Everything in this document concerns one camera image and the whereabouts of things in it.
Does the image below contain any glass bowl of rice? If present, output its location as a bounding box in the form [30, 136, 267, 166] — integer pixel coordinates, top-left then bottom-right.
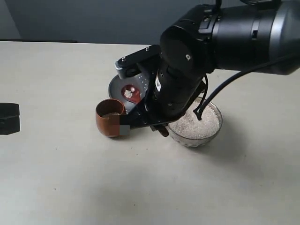
[167, 97, 223, 148]

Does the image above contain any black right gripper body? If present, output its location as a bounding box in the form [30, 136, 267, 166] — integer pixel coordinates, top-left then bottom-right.
[121, 67, 205, 129]

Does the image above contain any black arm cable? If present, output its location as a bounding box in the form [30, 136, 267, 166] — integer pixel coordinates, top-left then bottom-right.
[193, 52, 300, 121]

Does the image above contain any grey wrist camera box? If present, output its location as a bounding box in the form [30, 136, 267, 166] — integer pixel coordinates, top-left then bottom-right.
[115, 45, 160, 79]

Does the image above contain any brown wooden cup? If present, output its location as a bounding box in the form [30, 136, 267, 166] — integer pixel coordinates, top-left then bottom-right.
[96, 98, 130, 138]

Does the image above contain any round steel plate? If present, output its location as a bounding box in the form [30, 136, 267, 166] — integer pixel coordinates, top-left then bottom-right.
[108, 73, 150, 114]

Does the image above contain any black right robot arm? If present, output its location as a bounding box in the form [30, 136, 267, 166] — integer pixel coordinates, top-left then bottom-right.
[116, 0, 300, 130]

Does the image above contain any dark red wooden spoon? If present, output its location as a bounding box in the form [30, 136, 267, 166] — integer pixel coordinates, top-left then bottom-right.
[120, 83, 169, 137]

